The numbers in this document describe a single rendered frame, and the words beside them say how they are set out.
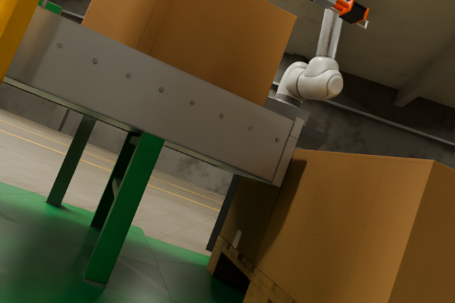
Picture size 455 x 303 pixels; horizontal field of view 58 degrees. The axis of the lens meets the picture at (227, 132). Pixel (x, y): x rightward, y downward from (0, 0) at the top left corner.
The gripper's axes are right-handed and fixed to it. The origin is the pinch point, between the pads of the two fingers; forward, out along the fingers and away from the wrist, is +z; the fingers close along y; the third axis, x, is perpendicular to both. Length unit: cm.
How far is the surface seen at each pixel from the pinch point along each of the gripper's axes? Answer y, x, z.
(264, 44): 37, 4, 37
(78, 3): -226, 219, -1045
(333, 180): 72, -19, 65
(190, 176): 108, -203, -850
